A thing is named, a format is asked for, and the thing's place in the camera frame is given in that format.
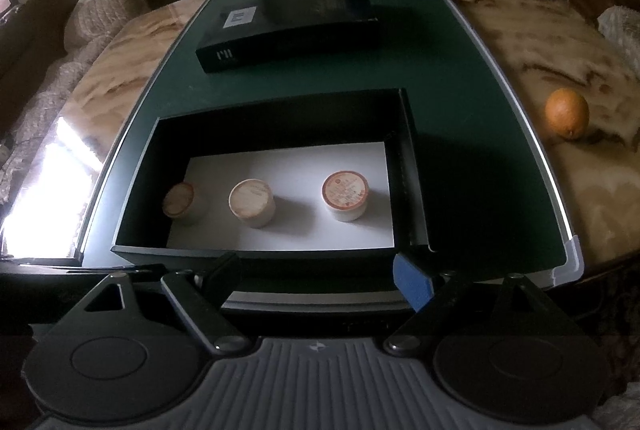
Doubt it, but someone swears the orange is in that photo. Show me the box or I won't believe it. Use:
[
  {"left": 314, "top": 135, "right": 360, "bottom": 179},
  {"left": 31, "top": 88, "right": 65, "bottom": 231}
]
[{"left": 544, "top": 88, "right": 591, "bottom": 141}]

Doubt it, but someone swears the round container red label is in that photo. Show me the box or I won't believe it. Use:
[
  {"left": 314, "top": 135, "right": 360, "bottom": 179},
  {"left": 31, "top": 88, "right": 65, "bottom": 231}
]
[{"left": 321, "top": 171, "right": 371, "bottom": 222}]

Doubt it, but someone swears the dark green mat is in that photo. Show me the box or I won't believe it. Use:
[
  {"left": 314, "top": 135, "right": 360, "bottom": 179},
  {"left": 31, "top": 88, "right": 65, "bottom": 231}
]
[{"left": 75, "top": 0, "right": 585, "bottom": 311}]

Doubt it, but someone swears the marble desktop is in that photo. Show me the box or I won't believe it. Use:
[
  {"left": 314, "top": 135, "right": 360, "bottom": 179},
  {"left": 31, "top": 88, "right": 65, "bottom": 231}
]
[{"left": 0, "top": 0, "right": 640, "bottom": 291}]

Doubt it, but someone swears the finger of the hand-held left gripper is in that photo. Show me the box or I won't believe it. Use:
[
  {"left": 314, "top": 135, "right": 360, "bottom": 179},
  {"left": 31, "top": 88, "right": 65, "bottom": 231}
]
[{"left": 75, "top": 263, "right": 167, "bottom": 274}]

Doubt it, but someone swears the beige knitted cushion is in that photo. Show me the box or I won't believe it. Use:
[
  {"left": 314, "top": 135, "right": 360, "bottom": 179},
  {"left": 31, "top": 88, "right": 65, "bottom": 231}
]
[{"left": 65, "top": 0, "right": 151, "bottom": 54}]

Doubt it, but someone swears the closed black box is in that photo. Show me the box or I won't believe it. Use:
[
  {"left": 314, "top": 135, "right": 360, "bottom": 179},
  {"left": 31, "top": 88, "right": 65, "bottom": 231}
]
[{"left": 195, "top": 0, "right": 379, "bottom": 74}]

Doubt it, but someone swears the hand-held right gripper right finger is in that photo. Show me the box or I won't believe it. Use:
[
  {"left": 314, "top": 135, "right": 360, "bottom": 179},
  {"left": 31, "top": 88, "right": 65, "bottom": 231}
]
[{"left": 384, "top": 253, "right": 576, "bottom": 356}]

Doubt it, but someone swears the white lace cloth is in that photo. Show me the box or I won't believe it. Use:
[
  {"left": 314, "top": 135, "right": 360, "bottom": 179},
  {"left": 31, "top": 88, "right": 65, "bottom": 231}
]
[{"left": 597, "top": 5, "right": 640, "bottom": 76}]

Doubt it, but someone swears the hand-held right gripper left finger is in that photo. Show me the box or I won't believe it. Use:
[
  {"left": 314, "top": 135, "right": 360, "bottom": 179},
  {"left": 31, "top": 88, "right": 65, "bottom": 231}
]
[{"left": 55, "top": 253, "right": 249, "bottom": 356}]

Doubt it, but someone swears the black box white bottom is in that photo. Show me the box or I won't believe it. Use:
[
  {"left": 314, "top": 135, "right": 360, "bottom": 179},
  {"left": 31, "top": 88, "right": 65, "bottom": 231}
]
[{"left": 111, "top": 88, "right": 435, "bottom": 268}]

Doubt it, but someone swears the round container pale pink lid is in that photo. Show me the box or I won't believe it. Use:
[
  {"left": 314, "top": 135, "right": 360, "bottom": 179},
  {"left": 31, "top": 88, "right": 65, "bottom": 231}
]
[{"left": 162, "top": 182, "right": 208, "bottom": 226}]

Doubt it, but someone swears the round container plain beige lid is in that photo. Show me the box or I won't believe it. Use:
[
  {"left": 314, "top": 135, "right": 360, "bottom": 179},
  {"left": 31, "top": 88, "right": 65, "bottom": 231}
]
[{"left": 228, "top": 179, "right": 277, "bottom": 228}]

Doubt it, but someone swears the beige lace sofa cover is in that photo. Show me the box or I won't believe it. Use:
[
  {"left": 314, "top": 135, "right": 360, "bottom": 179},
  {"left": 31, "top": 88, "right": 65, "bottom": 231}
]
[{"left": 0, "top": 55, "right": 96, "bottom": 206}]

